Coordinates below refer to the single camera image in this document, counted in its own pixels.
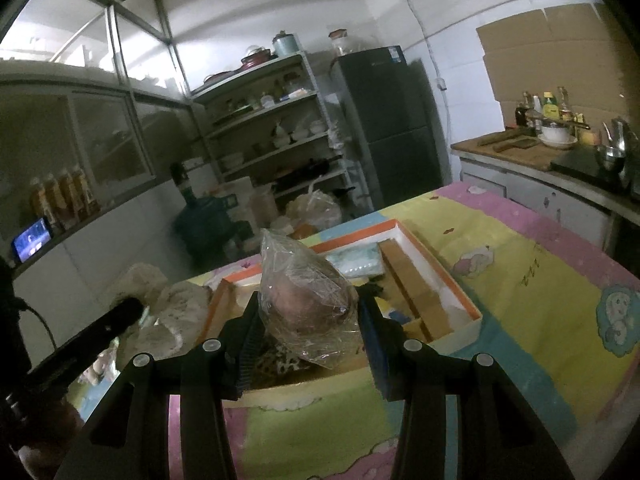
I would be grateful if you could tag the white lidded jar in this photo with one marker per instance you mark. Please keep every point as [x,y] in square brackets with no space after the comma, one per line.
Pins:
[267,100]

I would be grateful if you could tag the phone showing video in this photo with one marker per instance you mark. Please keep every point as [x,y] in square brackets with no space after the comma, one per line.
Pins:
[32,241]

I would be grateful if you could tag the amber liquid bottle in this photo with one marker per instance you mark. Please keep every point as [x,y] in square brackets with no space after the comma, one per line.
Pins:
[68,194]
[82,191]
[40,202]
[55,197]

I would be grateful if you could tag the teal lidded canister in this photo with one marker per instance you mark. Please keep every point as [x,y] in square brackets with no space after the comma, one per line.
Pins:
[286,44]

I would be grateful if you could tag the white metal shelf rack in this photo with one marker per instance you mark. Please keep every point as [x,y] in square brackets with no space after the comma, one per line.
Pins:
[260,125]

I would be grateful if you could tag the translucent plastic bucket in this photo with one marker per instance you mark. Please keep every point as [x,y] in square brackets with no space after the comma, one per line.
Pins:
[263,206]

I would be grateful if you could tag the small white bowl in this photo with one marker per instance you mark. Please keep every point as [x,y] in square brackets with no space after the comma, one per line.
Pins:
[300,134]
[316,126]

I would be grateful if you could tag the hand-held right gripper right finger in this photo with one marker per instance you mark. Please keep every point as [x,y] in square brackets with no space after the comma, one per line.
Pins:
[377,360]

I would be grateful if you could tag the white wall socket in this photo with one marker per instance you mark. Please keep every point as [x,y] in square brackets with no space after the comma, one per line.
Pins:
[442,84]

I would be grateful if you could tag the flat dark pan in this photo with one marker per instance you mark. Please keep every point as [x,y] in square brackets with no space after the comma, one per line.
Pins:
[218,79]

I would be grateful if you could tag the black water jug pump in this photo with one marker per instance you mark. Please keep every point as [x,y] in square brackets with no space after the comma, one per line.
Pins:
[181,180]

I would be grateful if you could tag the orange rimmed cardboard box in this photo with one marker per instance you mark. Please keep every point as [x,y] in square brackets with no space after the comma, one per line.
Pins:
[350,236]

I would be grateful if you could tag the red cooking pot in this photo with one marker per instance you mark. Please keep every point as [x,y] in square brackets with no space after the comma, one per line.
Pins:
[256,58]

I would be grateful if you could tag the brown glass jar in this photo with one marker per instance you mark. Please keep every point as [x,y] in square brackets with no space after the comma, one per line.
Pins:
[291,84]

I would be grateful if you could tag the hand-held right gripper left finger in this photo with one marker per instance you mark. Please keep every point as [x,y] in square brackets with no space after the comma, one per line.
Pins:
[240,360]

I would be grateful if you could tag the pale teal tissue pack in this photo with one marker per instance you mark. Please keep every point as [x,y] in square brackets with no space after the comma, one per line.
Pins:
[355,261]

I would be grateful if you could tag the kitchen counter cabinet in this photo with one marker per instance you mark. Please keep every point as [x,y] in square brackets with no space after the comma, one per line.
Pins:
[505,180]

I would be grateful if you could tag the interior sliding glass window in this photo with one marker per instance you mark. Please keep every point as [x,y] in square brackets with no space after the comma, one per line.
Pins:
[100,130]

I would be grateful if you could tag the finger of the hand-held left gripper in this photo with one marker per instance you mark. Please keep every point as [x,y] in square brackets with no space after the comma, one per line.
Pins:
[100,332]

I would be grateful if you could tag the leopard print plush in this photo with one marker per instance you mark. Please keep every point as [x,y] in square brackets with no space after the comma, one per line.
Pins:
[280,363]

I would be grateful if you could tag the colourful cartoon bedsheet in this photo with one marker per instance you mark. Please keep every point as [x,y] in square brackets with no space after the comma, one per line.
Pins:
[525,285]

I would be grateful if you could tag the person's left hand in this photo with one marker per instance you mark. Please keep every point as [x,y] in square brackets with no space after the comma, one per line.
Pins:
[50,435]

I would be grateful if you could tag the black wok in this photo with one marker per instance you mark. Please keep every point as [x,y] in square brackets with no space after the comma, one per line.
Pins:
[305,170]

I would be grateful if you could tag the black induction cooktop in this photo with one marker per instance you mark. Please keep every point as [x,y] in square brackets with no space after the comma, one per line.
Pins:
[575,166]

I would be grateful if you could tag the clear plastic bag of food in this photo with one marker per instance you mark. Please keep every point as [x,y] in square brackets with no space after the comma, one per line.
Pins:
[312,210]

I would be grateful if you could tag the glass jar with lid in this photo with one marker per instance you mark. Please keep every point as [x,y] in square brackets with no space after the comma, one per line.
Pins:
[341,43]

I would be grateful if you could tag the steel kettle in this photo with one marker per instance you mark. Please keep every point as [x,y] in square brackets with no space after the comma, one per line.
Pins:
[614,150]

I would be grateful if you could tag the cluster of condiment bottles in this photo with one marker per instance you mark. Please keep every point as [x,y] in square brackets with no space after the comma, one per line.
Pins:
[550,106]

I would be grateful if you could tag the white teapot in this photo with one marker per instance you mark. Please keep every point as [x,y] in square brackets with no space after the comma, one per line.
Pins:
[281,135]

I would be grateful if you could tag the white sack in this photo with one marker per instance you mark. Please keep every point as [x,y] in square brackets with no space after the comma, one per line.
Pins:
[197,172]

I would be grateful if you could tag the blue green water jug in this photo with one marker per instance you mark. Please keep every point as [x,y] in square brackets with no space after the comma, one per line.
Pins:
[210,225]

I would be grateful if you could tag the white ceramic bowl with plate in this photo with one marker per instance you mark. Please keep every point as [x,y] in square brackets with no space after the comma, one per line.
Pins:
[556,136]

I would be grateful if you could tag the beige rabbit plush toy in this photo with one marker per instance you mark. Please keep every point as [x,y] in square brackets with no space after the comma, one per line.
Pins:
[170,305]

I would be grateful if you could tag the dark grey refrigerator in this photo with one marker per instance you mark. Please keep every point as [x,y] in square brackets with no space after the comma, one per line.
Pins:
[395,125]

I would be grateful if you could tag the brown cardboard strip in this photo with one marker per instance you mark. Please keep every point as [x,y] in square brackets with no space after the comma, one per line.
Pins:
[415,285]

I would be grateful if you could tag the pink toy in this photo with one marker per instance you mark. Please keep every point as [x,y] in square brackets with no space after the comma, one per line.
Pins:
[305,305]

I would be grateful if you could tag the cardboard sheets on wall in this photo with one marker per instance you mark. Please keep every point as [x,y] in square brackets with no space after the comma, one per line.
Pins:
[550,45]

